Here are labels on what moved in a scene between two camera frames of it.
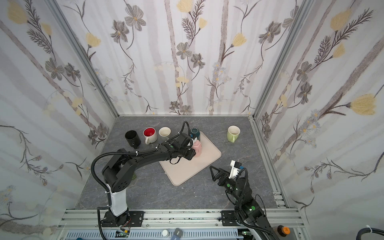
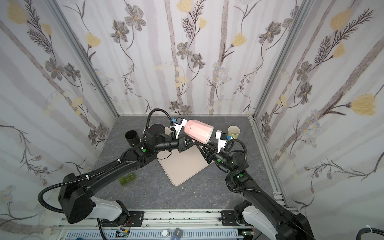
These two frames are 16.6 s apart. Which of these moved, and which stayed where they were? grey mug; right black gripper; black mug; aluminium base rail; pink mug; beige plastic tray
Moved: pink mug; right black gripper
Stayed: aluminium base rail; black mug; beige plastic tray; grey mug
